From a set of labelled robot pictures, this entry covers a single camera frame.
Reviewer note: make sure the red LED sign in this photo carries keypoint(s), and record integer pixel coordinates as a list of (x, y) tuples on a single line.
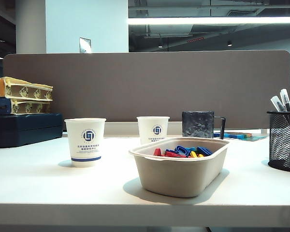
[(195, 39)]

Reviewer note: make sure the beige divider base rail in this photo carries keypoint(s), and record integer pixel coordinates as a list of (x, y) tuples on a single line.
[(120, 129)]

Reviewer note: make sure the dark marbled plastic cup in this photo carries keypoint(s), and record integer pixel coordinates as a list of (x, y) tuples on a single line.
[(198, 124)]

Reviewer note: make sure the teal flat sheet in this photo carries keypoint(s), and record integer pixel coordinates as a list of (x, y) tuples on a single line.
[(256, 138)]

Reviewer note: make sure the brown fabric desk divider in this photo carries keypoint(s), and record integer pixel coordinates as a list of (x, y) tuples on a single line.
[(147, 84)]

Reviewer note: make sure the framed wall sign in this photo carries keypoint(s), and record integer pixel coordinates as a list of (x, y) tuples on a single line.
[(85, 45)]

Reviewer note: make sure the white paper cup blue logo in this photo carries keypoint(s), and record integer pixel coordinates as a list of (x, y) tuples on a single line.
[(84, 135), (147, 128)]

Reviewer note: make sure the black mesh pen holder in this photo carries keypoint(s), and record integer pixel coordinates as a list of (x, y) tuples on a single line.
[(278, 135)]

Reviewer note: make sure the yellow plastic letter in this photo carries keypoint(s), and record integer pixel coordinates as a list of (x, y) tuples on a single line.
[(193, 154)]

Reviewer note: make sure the red flat plastic letter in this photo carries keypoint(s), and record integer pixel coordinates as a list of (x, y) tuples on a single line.
[(174, 154)]

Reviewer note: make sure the blue wooden block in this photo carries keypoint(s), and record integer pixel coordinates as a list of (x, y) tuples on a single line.
[(232, 135)]

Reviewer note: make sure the large dark blue case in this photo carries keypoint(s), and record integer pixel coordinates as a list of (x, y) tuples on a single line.
[(26, 130)]

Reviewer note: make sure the beige pulp tray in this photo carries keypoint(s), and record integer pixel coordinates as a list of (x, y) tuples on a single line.
[(178, 176)]

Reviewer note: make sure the orange wooden block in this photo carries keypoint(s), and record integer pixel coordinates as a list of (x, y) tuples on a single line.
[(245, 134)]

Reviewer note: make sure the small blue box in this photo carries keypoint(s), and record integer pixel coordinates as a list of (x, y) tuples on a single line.
[(0, 106)]

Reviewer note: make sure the blue flat plastic letter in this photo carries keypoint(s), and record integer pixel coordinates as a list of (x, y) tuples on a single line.
[(204, 151)]

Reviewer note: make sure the red triangular plastic letter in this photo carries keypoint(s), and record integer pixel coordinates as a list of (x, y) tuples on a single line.
[(157, 152)]

